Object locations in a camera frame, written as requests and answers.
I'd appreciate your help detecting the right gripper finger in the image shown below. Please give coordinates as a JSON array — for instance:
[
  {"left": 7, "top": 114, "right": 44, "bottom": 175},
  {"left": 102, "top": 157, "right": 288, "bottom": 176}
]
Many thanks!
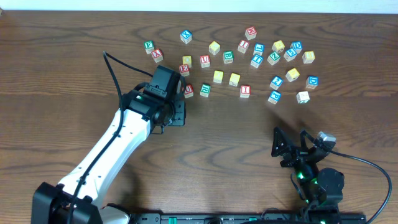
[
  {"left": 271, "top": 127, "right": 294, "bottom": 157},
  {"left": 300, "top": 130, "right": 315, "bottom": 152}
]

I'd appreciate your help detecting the yellow block centre left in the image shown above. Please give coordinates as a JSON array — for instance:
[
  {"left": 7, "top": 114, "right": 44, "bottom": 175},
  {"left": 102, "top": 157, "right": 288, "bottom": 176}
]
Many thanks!
[{"left": 213, "top": 70, "right": 224, "bottom": 83}]

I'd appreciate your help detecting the blue 2 block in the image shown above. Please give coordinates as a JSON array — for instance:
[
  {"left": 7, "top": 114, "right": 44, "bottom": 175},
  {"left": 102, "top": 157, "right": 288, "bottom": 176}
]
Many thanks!
[{"left": 270, "top": 76, "right": 284, "bottom": 90}]

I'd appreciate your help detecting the green B block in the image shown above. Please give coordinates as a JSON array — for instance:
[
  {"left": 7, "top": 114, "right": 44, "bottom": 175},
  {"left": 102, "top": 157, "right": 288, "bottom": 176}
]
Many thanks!
[{"left": 223, "top": 50, "right": 234, "bottom": 63}]

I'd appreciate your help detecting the red i block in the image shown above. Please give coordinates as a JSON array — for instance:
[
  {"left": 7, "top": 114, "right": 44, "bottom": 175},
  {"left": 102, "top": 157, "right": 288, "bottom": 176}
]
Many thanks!
[
  {"left": 240, "top": 85, "right": 251, "bottom": 98},
  {"left": 238, "top": 40, "right": 249, "bottom": 54}
]

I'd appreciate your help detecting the yellow block centre right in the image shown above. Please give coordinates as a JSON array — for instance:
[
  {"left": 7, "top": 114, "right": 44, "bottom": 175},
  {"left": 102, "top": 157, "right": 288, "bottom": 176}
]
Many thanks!
[{"left": 229, "top": 73, "right": 241, "bottom": 86}]

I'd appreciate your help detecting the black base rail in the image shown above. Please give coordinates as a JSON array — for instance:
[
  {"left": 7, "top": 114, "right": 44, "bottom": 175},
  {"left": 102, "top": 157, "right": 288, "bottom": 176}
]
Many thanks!
[{"left": 129, "top": 211, "right": 367, "bottom": 224}]

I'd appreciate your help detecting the blue S block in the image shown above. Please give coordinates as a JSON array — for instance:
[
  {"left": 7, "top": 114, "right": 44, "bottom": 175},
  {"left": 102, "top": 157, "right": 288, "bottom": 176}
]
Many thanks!
[{"left": 284, "top": 49, "right": 297, "bottom": 62}]

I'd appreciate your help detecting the green R block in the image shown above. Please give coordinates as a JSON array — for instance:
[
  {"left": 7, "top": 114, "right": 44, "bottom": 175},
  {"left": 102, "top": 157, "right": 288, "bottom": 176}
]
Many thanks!
[{"left": 200, "top": 84, "right": 211, "bottom": 98}]

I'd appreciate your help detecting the yellow block top centre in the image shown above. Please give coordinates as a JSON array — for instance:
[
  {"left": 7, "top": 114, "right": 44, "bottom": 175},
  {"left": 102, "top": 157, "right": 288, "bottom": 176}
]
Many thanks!
[{"left": 209, "top": 41, "right": 221, "bottom": 55}]

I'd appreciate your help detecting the blue D block right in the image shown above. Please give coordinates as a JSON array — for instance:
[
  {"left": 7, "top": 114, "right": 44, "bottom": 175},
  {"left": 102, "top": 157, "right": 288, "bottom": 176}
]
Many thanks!
[{"left": 305, "top": 76, "right": 319, "bottom": 89}]

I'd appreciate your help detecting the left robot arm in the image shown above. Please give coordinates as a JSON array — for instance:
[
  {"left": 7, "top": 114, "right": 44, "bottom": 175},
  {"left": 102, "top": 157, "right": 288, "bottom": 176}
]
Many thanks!
[{"left": 31, "top": 65, "right": 186, "bottom": 223}]

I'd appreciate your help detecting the blue T block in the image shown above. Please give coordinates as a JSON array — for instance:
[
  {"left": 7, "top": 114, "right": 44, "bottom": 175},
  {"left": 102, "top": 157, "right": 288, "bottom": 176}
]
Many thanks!
[{"left": 251, "top": 54, "right": 264, "bottom": 68}]

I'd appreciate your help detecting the blue P block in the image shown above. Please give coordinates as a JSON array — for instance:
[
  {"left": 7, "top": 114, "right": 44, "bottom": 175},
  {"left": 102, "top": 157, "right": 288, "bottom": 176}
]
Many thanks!
[{"left": 268, "top": 90, "right": 282, "bottom": 105}]

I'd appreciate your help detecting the red u block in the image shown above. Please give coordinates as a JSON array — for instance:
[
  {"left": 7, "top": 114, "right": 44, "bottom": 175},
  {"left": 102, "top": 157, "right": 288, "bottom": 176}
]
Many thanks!
[
  {"left": 200, "top": 55, "right": 211, "bottom": 68},
  {"left": 183, "top": 84, "right": 194, "bottom": 98}
]

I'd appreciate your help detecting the red U block upper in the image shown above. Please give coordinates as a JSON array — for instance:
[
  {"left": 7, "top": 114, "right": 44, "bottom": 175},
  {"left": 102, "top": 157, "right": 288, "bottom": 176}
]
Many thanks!
[{"left": 200, "top": 55, "right": 211, "bottom": 68}]

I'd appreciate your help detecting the blue X block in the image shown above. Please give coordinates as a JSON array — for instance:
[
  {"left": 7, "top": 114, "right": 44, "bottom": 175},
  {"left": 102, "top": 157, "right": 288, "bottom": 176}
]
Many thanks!
[{"left": 180, "top": 30, "right": 192, "bottom": 44}]

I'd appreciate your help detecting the blue D block upper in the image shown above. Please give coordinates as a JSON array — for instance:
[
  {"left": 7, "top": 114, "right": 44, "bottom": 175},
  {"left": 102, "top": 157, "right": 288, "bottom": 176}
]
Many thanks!
[{"left": 290, "top": 41, "right": 303, "bottom": 54}]

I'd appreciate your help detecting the blue L block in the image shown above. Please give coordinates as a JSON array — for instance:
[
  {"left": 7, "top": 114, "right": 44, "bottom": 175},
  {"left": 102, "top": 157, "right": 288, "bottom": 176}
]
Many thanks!
[{"left": 253, "top": 43, "right": 265, "bottom": 56}]

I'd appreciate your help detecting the green F block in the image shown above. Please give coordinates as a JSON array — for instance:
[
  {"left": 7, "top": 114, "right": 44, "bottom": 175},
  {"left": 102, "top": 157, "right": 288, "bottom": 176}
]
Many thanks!
[{"left": 144, "top": 40, "right": 155, "bottom": 54}]

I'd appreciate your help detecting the red U block lower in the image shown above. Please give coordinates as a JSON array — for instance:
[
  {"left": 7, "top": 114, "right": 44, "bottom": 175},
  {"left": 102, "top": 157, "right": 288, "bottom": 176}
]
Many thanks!
[{"left": 183, "top": 84, "right": 194, "bottom": 98}]

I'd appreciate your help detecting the green Z block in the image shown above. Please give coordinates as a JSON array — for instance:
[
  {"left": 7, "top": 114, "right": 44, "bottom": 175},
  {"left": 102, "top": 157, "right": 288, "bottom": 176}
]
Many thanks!
[{"left": 267, "top": 52, "right": 280, "bottom": 65}]

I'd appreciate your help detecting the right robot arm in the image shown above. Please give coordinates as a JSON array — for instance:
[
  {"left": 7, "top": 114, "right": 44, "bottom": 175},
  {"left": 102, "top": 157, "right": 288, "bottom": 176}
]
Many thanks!
[{"left": 271, "top": 127, "right": 345, "bottom": 223}]

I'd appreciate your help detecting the plain white wooden block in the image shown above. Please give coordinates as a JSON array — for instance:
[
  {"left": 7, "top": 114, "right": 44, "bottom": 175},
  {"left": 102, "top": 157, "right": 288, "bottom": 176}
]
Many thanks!
[{"left": 296, "top": 91, "right": 310, "bottom": 104}]

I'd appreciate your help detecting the blue d block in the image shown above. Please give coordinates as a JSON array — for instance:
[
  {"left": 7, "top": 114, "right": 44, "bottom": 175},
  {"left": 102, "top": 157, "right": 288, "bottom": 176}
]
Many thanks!
[
  {"left": 305, "top": 76, "right": 319, "bottom": 89},
  {"left": 290, "top": 41, "right": 303, "bottom": 54}
]

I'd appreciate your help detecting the red Y block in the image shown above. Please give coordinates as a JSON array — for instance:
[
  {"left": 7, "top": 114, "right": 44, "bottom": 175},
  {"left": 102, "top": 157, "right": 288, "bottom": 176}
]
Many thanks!
[{"left": 150, "top": 49, "right": 164, "bottom": 63}]

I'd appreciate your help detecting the red W block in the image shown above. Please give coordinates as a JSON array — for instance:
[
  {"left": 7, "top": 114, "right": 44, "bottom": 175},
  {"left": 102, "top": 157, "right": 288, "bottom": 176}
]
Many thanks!
[{"left": 245, "top": 26, "right": 257, "bottom": 40}]

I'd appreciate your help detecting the yellow block upper left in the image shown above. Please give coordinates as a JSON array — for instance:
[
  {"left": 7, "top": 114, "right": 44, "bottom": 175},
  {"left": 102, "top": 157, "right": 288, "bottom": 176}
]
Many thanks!
[{"left": 182, "top": 55, "right": 192, "bottom": 68}]

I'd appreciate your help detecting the red E block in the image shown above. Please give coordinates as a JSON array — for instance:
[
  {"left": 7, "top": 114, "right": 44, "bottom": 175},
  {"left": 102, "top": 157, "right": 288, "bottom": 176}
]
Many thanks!
[{"left": 179, "top": 64, "right": 190, "bottom": 77}]

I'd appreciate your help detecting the yellow block right middle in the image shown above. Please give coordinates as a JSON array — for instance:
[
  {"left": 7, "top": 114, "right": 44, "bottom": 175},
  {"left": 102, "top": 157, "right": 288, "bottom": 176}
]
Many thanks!
[{"left": 285, "top": 68, "right": 300, "bottom": 82}]

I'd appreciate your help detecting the yellow block top right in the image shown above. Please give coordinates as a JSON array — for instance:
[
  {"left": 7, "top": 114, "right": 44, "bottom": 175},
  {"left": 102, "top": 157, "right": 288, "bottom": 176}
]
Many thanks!
[{"left": 272, "top": 40, "right": 285, "bottom": 54}]

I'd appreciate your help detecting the yellow B block far right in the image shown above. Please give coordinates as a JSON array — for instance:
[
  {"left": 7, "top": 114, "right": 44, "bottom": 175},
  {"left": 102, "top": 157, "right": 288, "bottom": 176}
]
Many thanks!
[{"left": 302, "top": 51, "right": 315, "bottom": 64}]

